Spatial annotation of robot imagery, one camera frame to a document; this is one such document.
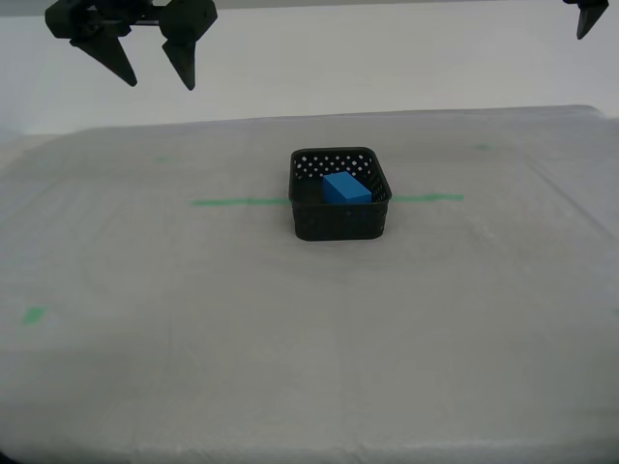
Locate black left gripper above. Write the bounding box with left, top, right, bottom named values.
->
left=44, top=0, right=220, bottom=92

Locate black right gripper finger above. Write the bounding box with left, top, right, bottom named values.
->
left=575, top=0, right=611, bottom=42

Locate blue rectangular block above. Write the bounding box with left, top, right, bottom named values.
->
left=321, top=170, right=373, bottom=205

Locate black perforated plastic basket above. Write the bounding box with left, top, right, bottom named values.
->
left=288, top=146, right=394, bottom=242

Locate long green tape strip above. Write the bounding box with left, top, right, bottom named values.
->
left=191, top=192, right=466, bottom=208

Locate white tablecloth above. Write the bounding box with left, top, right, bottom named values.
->
left=0, top=103, right=619, bottom=464

